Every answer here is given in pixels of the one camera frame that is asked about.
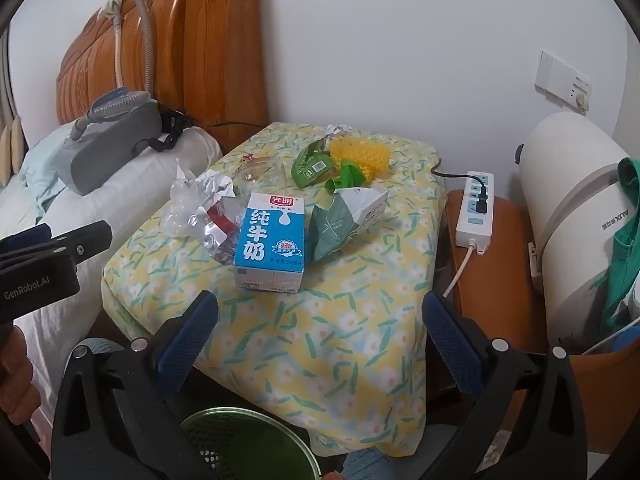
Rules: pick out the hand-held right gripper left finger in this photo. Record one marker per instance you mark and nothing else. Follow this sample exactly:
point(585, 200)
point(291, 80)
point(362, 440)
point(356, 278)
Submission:
point(185, 347)

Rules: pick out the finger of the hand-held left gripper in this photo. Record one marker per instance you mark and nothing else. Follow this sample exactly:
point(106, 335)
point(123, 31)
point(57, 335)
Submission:
point(85, 240)
point(25, 237)

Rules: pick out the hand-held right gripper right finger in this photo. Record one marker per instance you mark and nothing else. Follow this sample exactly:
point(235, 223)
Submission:
point(450, 347)

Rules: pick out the green plastic basket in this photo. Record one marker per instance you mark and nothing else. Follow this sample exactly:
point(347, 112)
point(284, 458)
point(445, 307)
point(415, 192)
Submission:
point(250, 440)

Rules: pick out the blue milk carton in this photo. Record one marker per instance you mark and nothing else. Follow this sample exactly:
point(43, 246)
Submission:
point(270, 245)

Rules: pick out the silver foil bag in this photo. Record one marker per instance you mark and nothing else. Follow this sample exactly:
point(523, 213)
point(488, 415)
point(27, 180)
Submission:
point(210, 185)

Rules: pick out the yellow mesh sponge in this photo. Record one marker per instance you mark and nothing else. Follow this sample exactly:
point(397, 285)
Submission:
point(357, 155)

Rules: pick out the green snack packet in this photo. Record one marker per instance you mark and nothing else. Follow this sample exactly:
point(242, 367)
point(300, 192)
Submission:
point(312, 167)

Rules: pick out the white paper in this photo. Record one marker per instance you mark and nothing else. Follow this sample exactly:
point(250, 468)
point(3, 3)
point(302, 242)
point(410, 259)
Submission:
point(337, 132)

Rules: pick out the person's left hand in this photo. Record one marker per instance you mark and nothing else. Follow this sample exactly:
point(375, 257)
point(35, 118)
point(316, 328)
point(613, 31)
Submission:
point(15, 380)

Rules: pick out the white pillow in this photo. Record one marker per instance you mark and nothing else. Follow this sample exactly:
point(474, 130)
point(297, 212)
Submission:
point(125, 195)

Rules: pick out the brown side table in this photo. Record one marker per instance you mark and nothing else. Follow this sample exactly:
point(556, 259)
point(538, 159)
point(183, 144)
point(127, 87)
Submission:
point(500, 300)

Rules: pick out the light blue cloth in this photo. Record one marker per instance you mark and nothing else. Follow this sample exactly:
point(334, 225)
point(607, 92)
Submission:
point(40, 170)

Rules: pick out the person's left leg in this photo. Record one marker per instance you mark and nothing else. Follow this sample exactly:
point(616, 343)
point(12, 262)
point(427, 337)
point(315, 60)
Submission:
point(107, 345)

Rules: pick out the beige cushion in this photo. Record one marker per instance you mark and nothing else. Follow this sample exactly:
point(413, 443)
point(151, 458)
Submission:
point(15, 135)

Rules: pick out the silver red snack wrapper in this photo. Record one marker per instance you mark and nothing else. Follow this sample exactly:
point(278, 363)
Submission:
point(222, 240)

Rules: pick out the white power strip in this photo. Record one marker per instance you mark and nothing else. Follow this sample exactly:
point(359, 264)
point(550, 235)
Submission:
point(472, 230)

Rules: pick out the yellow floral cloth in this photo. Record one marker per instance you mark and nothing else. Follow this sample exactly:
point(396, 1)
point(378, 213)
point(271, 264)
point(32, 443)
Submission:
point(325, 335)

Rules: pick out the black power plug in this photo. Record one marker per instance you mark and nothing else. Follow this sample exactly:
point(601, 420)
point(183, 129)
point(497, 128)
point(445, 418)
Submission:
point(479, 200)

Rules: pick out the green white torn pouch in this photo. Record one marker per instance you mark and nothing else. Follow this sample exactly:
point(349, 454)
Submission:
point(330, 225)

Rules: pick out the white round appliance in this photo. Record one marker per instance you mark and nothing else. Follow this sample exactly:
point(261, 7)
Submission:
point(565, 185)

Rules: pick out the green plastic scrap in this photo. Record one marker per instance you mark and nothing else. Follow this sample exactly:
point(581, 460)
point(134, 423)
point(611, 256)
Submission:
point(347, 172)

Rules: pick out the green fabric bag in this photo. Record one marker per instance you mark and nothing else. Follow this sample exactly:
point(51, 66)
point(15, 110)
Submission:
point(625, 240)

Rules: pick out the carved wooden headboard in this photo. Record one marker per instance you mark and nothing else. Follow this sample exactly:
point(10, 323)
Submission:
point(200, 35)

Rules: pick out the white wall switch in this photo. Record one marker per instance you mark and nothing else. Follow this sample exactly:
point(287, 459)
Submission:
point(555, 77)

